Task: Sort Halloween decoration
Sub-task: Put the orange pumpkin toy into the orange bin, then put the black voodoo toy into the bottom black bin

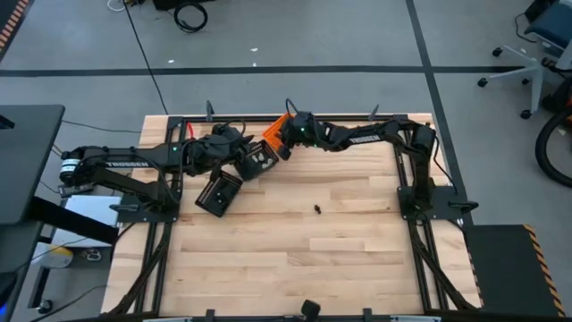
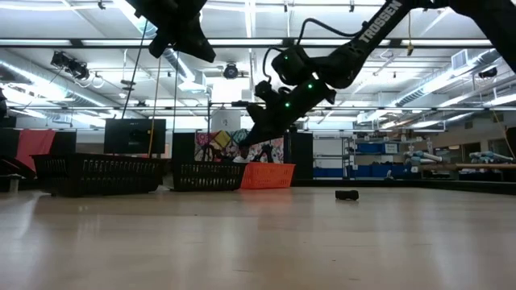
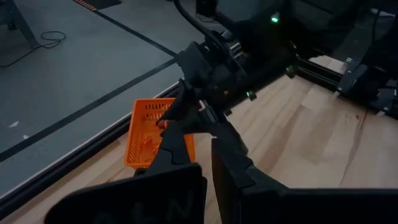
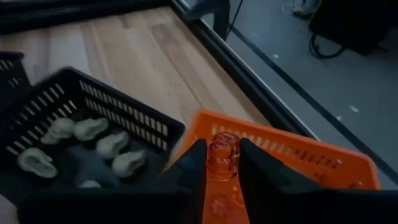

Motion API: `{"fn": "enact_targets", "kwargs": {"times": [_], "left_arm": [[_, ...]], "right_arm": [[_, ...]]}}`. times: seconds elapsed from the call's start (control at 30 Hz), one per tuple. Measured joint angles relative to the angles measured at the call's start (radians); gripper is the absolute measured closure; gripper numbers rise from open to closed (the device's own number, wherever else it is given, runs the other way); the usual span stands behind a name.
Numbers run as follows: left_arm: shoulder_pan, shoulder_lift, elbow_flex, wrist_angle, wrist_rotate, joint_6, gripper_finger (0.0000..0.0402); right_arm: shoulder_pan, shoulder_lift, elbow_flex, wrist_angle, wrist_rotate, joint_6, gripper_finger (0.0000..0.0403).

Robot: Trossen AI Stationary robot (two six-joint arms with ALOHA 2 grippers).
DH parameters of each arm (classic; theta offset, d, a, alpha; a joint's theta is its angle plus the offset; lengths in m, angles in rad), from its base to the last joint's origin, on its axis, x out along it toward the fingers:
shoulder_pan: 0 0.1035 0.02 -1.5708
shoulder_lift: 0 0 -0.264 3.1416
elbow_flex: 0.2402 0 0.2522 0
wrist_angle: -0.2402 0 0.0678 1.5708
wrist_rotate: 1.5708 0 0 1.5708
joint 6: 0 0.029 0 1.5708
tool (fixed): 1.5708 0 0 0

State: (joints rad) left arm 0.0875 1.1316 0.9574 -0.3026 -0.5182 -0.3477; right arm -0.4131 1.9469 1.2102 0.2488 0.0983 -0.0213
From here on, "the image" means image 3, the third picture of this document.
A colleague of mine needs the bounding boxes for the grey desk leg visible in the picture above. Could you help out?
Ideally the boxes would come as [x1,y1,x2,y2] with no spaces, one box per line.
[0,0,40,48]

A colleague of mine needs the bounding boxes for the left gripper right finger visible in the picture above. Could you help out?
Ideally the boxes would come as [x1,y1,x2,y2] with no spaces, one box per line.
[211,138,398,224]

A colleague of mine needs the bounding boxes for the black hazard-striped floor mat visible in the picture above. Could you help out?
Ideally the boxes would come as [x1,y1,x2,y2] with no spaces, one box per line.
[72,0,123,11]

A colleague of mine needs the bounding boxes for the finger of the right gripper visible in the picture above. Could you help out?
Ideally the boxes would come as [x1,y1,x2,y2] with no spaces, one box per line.
[185,106,250,157]
[156,79,202,124]

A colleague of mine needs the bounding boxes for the thin black floor cable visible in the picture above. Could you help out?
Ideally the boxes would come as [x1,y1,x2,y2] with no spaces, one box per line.
[0,30,67,68]

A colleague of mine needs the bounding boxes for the orange plastic mesh basket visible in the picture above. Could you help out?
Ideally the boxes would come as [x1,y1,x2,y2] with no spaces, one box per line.
[124,98,196,170]

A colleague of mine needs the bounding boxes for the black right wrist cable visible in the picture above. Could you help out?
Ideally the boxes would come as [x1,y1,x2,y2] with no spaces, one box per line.
[173,0,231,55]

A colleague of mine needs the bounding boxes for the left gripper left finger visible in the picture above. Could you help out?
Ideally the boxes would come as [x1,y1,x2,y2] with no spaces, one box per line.
[44,123,208,224]

